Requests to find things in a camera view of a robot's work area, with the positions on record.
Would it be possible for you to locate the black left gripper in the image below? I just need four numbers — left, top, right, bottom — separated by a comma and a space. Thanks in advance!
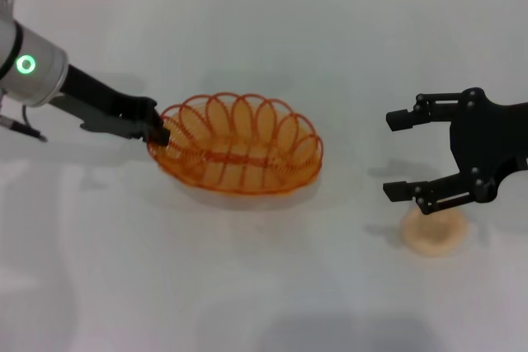
51, 63, 172, 148

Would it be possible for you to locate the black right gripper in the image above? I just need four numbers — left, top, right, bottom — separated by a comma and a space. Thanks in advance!
382, 87, 528, 216

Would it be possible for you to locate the orange plastic woven basket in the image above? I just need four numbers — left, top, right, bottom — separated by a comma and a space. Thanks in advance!
147, 92, 325, 196

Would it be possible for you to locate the round beige bread bun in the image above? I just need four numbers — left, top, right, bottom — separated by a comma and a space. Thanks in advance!
402, 207, 469, 257

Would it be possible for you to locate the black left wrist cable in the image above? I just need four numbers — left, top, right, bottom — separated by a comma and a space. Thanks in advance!
0, 102, 49, 143

